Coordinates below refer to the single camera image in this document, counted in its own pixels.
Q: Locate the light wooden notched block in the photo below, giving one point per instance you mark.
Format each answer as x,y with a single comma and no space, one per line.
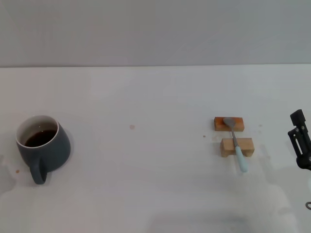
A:
227,145

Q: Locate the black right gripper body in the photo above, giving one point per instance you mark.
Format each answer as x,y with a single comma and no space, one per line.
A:
305,163

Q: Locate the orange-brown wooden block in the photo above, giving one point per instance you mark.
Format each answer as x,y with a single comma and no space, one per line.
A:
219,123

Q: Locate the dark grey ceramic coffee cup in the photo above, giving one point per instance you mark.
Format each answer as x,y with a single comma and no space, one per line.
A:
48,153

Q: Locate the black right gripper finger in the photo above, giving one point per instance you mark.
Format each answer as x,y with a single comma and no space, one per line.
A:
299,140

